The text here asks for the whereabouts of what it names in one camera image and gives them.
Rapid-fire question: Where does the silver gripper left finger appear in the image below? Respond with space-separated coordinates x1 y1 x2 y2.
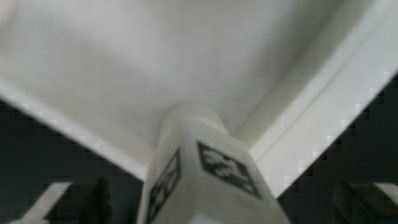
11 178 113 224

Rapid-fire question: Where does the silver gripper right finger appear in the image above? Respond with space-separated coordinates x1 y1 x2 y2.
333 182 398 224

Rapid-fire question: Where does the white table leg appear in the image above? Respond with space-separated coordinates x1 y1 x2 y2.
138 103 290 224

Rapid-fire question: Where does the white square table top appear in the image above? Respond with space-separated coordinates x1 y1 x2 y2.
0 0 398 193

